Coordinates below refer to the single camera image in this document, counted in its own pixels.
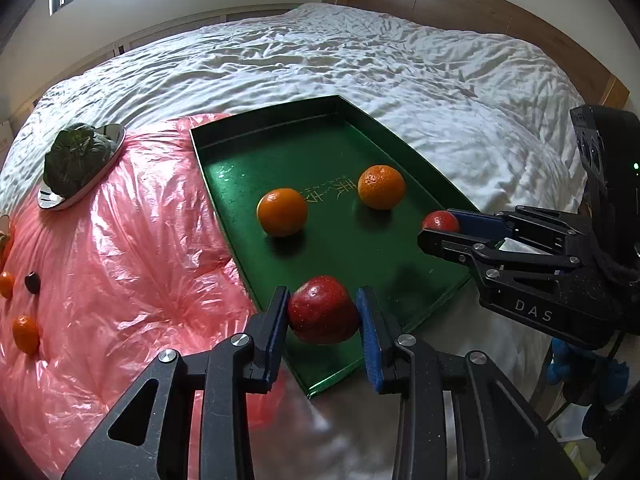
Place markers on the silver oval plate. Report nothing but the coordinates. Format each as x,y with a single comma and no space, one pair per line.
47,200

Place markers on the green leafy vegetable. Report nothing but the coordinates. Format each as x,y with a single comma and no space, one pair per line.
77,154

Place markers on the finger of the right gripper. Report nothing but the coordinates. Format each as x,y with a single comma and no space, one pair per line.
481,226
449,246

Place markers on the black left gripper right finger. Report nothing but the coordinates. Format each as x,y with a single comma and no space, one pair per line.
498,434

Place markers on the bumpy orange tangerine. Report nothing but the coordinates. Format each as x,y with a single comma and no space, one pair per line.
26,334

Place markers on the small orange tangerine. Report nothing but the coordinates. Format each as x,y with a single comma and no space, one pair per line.
381,187

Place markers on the white bed duvet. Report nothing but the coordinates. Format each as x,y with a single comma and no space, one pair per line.
491,113

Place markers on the green rectangular tray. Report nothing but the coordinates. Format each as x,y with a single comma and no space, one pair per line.
319,147

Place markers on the large carrot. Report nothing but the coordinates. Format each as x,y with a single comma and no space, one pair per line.
7,233

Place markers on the small red apple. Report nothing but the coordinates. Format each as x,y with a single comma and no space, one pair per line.
441,220

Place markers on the smooth orange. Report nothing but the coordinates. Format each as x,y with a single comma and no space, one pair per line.
7,281

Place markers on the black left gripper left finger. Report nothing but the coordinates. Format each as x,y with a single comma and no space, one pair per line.
146,435

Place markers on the dark plum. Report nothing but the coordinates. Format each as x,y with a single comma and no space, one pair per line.
33,283

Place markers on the pink plastic sheet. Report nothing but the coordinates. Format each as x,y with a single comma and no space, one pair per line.
136,266

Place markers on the wooden headboard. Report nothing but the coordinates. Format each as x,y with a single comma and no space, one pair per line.
595,83

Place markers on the large orange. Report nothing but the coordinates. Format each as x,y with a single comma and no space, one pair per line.
282,212

